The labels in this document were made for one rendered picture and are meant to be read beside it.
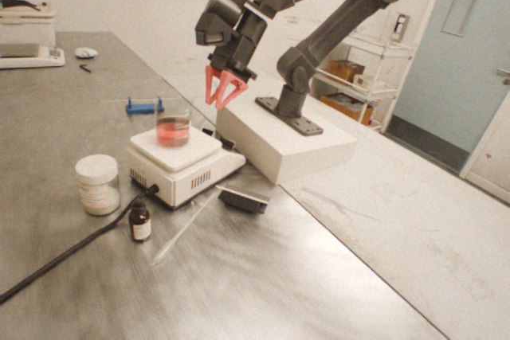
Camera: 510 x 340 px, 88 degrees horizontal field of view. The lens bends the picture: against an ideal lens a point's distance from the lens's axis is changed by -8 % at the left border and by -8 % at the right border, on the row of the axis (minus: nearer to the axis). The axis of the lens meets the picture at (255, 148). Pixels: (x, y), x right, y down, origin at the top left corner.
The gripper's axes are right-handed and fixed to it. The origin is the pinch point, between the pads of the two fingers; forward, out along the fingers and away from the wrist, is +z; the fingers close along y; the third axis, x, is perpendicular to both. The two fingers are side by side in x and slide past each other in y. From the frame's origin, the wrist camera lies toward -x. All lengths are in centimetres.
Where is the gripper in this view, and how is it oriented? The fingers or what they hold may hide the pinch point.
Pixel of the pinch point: (213, 103)
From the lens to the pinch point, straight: 61.5
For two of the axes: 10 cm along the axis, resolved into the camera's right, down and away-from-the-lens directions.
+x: 5.8, 2.3, 7.8
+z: -4.5, 8.9, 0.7
